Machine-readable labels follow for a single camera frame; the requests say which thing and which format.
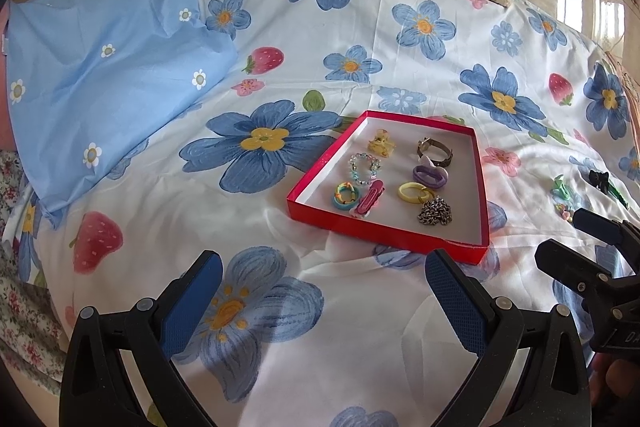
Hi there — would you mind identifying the red shallow cardboard box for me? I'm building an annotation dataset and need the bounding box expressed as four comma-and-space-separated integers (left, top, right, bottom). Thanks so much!
286, 110, 492, 267

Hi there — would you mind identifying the white floral bed sheet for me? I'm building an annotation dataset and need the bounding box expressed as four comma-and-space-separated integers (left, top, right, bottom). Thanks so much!
22, 0, 640, 427

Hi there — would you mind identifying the black bow hair clip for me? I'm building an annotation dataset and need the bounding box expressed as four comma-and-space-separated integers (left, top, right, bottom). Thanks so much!
588, 169, 629, 208

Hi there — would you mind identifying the pink hair clip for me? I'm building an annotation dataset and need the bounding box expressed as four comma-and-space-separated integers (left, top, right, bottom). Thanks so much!
351, 179, 387, 219

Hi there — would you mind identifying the gold wristwatch with mesh strap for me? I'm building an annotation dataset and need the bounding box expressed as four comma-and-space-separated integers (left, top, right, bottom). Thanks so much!
416, 136, 454, 168

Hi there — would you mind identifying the silver chain necklace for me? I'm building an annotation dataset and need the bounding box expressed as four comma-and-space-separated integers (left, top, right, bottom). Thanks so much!
417, 196, 454, 227

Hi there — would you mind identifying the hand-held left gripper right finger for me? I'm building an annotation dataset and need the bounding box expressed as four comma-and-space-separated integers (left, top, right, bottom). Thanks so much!
424, 248, 594, 427

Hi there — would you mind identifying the person's right hand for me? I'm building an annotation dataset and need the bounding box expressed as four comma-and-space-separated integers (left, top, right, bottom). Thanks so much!
591, 351, 640, 409

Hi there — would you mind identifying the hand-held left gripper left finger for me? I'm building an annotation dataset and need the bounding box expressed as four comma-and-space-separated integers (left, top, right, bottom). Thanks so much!
60, 249, 224, 427

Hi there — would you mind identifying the small floral print quilt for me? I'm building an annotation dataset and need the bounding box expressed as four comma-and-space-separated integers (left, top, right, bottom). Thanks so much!
0, 149, 72, 385

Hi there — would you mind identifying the light blue daisy pillow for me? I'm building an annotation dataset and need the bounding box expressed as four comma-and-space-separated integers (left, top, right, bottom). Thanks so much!
7, 0, 239, 217

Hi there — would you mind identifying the clear blue bead bracelet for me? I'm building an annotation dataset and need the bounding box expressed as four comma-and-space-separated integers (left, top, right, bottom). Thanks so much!
348, 152, 382, 183

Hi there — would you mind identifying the green hair clip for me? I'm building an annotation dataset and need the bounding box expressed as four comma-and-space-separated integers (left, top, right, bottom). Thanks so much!
549, 175, 577, 201

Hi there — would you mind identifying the purple hair tie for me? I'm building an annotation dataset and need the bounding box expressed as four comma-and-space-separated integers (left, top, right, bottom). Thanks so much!
412, 159, 449, 189

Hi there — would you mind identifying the yellow hair tie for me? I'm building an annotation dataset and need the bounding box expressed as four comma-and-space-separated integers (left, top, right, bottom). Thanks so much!
397, 181, 425, 204

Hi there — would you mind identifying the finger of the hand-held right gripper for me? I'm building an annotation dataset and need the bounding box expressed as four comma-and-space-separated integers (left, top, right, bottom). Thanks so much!
572, 207, 640, 254
534, 239, 623, 295

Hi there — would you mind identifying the yellow translucent hair claw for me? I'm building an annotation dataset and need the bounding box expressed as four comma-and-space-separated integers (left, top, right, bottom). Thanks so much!
367, 129, 394, 156

